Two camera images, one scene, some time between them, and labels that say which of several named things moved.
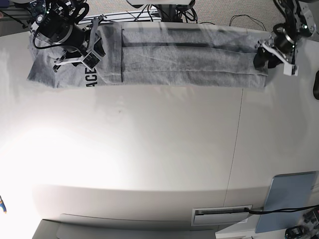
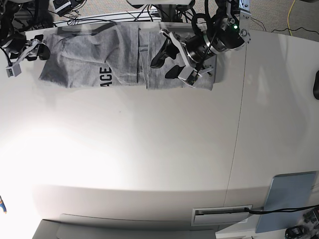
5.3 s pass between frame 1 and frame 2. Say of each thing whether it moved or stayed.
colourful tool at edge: stayed
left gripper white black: moved
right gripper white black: moved
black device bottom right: stayed
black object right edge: stayed
